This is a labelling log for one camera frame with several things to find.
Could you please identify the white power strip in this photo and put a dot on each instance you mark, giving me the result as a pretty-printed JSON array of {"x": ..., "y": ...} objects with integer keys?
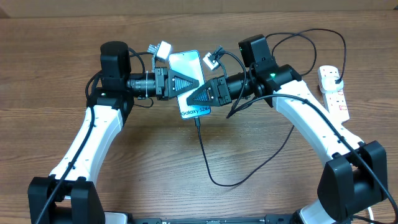
[{"x": 335, "y": 102}]

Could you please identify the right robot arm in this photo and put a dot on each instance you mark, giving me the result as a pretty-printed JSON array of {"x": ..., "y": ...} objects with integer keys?
[{"x": 354, "y": 172}]

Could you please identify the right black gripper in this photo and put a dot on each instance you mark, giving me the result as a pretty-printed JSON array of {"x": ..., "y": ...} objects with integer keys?
[{"x": 217, "y": 93}]

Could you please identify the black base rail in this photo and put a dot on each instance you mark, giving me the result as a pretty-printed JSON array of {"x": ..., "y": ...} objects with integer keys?
[{"x": 214, "y": 220}]

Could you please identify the Samsung Galaxy smartphone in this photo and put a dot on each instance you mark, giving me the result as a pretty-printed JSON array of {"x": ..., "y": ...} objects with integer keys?
[{"x": 188, "y": 63}]

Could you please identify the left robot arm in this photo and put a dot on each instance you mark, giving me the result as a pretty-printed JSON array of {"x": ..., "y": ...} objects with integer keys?
[{"x": 68, "y": 194}]

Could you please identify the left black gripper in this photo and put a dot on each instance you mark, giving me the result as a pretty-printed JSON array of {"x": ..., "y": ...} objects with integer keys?
[{"x": 162, "y": 73}]

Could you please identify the white USB wall charger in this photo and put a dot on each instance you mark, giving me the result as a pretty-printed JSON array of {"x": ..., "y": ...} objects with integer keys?
[{"x": 330, "y": 85}]

